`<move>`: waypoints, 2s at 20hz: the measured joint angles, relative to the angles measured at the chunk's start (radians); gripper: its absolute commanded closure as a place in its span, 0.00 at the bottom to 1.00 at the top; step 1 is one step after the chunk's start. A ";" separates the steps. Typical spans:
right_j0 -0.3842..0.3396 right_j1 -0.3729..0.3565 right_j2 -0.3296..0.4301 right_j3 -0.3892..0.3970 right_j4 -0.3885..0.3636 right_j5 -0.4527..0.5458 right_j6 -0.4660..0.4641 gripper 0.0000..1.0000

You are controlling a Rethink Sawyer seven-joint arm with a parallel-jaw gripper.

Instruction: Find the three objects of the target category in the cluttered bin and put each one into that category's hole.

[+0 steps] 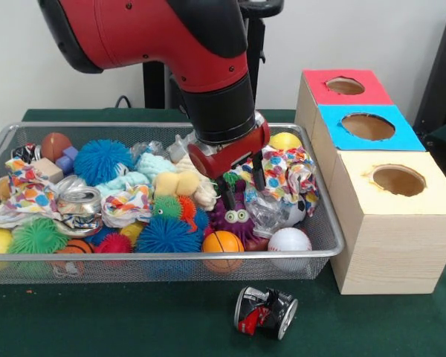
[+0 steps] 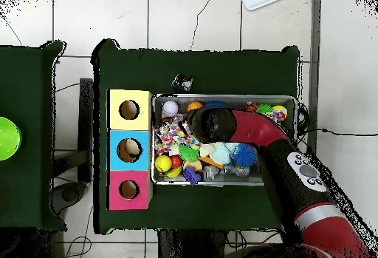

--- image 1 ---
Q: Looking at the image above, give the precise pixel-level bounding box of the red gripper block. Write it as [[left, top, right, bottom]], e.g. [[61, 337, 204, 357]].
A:
[[187, 120, 271, 211]]

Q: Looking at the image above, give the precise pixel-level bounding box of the crushed clear plastic bottle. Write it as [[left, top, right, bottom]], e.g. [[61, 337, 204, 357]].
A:
[[244, 185, 294, 239]]

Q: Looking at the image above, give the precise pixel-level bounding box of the colourful paper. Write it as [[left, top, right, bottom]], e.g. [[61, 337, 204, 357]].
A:
[[232, 144, 320, 216]]

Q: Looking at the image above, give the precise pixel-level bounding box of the black white soccer ball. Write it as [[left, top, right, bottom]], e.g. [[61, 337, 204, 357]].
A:
[[288, 199, 308, 228]]

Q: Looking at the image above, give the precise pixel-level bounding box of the crushed red black can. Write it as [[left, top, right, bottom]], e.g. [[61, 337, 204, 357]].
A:
[[233, 286, 300, 341]]

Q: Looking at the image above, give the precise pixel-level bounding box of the wooden box with three holes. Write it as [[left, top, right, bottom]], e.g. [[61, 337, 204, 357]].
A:
[[295, 68, 446, 295]]

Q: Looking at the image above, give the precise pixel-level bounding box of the purple spiky monster toy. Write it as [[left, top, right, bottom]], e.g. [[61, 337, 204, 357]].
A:
[[210, 180, 263, 242]]

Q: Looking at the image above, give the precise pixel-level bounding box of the yellow plastic ball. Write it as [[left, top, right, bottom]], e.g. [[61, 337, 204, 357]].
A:
[[268, 132, 303, 150]]

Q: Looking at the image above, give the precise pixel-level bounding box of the orange foam basketball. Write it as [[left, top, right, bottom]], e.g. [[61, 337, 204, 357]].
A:
[[202, 230, 245, 275]]

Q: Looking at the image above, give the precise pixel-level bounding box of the white foam baseball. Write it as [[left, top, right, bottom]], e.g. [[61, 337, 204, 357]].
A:
[[268, 227, 313, 272]]

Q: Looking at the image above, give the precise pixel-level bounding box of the blue spiky rubber ball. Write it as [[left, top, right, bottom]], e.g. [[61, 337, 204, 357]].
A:
[[74, 139, 136, 187], [136, 215, 204, 254]]

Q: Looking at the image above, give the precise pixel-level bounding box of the crushed silver can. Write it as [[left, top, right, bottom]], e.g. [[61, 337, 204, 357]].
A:
[[56, 184, 104, 219]]

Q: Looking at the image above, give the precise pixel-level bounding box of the green spiky rubber ball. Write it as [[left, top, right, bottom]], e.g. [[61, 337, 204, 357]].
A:
[[10, 218, 71, 255]]

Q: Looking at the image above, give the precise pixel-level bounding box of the black chair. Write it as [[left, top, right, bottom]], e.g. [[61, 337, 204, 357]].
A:
[[412, 5, 446, 131]]

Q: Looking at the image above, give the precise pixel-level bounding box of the shallow wire mesh bin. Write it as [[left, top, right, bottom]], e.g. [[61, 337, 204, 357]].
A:
[[0, 121, 347, 286]]

